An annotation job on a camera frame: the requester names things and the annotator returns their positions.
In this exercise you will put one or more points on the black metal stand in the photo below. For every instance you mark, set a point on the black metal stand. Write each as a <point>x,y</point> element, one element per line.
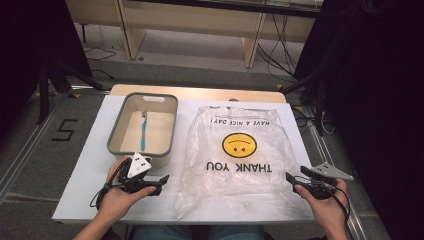
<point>318,90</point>

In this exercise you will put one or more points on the light wooden table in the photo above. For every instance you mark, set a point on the light wooden table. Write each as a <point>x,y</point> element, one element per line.
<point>200,92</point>

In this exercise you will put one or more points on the person's right hand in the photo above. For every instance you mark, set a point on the person's right hand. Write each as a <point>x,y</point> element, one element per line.
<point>325,210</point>

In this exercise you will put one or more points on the person's legs in jeans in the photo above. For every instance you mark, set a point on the person's legs in jeans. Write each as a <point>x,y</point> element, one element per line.
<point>160,233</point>

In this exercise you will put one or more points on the white foam board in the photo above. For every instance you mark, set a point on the white foam board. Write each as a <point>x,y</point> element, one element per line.
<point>83,186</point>

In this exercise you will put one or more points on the beige plastic basket grey rim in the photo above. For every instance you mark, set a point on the beige plastic basket grey rim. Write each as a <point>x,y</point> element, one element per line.
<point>146,131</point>

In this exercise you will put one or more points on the clear plastic bag yellow smiley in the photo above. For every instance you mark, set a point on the clear plastic bag yellow smiley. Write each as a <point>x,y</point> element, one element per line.
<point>240,186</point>

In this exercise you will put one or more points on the person's left hand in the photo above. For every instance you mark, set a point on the person's left hand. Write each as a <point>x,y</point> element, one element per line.
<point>116,201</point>

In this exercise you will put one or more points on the light wooden desk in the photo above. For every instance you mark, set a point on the light wooden desk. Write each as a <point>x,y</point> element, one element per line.
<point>186,20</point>

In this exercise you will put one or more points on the blue toothbrush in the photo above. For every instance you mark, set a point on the blue toothbrush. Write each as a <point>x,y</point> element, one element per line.
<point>143,133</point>

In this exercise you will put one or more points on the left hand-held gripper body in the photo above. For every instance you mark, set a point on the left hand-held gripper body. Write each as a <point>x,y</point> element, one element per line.
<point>138,166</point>

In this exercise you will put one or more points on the black tripod stand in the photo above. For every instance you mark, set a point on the black tripod stand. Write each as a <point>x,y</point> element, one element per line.
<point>55,76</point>

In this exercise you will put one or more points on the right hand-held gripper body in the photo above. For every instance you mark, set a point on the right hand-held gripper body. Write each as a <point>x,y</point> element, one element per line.
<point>328,171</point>

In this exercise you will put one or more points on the dark curtain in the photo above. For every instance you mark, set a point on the dark curtain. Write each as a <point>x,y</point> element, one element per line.
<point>33,40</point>
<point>383,100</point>

